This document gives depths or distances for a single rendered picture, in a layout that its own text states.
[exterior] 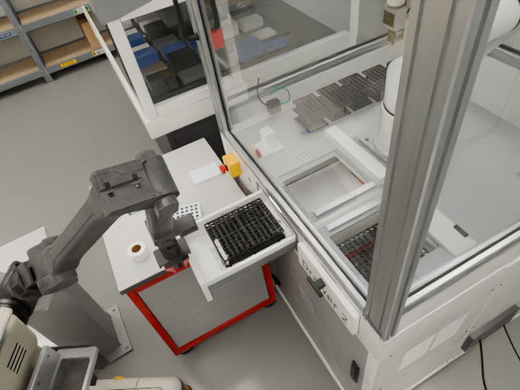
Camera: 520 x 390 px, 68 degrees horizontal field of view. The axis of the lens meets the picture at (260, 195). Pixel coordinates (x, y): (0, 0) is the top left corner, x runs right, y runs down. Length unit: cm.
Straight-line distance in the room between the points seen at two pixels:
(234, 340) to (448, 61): 182
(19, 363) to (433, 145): 92
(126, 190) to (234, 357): 152
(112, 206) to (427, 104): 47
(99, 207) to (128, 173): 7
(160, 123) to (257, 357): 123
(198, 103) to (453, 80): 155
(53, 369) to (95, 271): 156
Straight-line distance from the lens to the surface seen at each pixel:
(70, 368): 109
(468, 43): 47
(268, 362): 204
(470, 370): 213
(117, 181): 67
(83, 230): 75
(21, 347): 103
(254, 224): 131
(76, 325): 202
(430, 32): 49
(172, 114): 191
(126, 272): 152
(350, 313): 110
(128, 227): 165
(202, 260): 134
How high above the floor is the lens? 192
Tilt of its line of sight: 47 degrees down
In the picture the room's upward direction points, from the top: 11 degrees counter-clockwise
